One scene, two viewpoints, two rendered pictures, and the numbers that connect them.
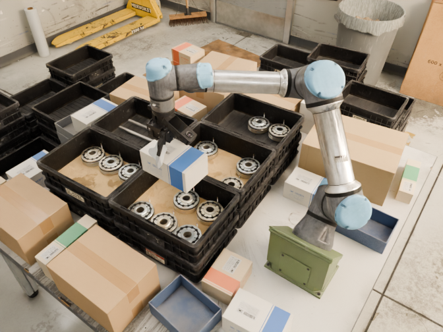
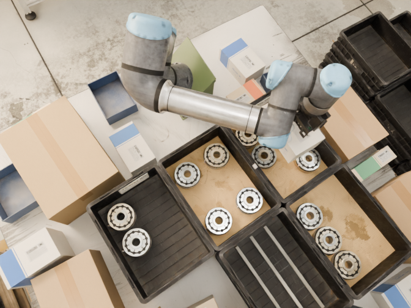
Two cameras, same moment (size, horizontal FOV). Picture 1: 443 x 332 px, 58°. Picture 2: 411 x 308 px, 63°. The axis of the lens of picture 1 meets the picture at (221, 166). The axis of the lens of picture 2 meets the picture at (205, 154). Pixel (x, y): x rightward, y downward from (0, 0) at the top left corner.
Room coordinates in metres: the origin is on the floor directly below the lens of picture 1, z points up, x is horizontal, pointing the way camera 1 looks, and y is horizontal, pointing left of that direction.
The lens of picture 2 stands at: (1.58, 0.03, 2.15)
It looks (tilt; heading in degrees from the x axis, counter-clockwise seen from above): 72 degrees down; 196
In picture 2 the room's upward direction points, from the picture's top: 8 degrees clockwise
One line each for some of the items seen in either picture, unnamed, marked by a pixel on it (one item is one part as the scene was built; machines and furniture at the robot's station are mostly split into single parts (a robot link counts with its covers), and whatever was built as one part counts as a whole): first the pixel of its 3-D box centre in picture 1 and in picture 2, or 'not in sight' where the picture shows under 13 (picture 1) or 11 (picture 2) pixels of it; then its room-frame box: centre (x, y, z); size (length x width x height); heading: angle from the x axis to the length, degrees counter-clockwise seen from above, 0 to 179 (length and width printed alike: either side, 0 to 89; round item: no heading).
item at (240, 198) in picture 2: not in sight; (249, 200); (1.28, 0.15, 0.86); 0.10 x 0.10 x 0.01
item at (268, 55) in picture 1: (287, 74); not in sight; (3.01, -0.55, 0.31); 0.40 x 0.30 x 0.34; 54
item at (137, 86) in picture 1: (146, 104); not in sight; (1.87, 0.41, 0.78); 0.30 x 0.22 x 0.16; 60
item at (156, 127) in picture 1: (163, 122); (309, 115); (1.06, 0.19, 1.25); 0.09 x 0.08 x 0.12; 54
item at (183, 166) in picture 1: (174, 162); (289, 127); (1.04, 0.16, 1.09); 0.20 x 0.12 x 0.09; 54
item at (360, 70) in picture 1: (333, 82); not in sight; (2.79, -0.88, 0.37); 0.42 x 0.34 x 0.46; 54
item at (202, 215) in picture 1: (209, 210); (248, 134); (1.02, 0.04, 0.86); 0.10 x 0.10 x 0.01
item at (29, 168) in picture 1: (35, 172); (403, 294); (1.35, 0.85, 0.74); 0.20 x 0.12 x 0.09; 143
